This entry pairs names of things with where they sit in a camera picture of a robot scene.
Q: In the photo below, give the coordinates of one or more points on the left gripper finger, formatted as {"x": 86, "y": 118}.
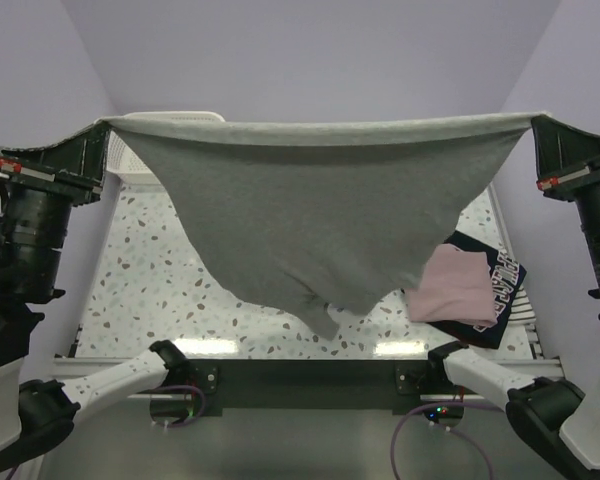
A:
{"x": 83, "y": 154}
{"x": 92, "y": 131}

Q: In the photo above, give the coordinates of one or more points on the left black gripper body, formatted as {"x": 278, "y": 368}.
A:
{"x": 44, "y": 173}

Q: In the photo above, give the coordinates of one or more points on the navy lettered tank top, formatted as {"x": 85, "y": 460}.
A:
{"x": 506, "y": 278}

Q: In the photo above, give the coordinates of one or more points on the grey tank top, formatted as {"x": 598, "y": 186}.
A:
{"x": 303, "y": 217}

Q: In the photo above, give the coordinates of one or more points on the white plastic basket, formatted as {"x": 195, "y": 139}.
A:
{"x": 127, "y": 166}

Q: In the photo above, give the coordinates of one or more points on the pink tank top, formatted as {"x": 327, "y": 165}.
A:
{"x": 455, "y": 286}

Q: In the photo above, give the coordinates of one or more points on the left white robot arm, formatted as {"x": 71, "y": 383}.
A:
{"x": 37, "y": 412}

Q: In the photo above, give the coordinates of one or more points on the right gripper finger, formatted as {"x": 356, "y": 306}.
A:
{"x": 580, "y": 127}
{"x": 561, "y": 149}

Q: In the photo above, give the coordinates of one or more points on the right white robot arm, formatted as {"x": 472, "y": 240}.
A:
{"x": 555, "y": 418}

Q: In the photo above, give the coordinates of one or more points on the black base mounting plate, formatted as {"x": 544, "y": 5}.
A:
{"x": 393, "y": 385}

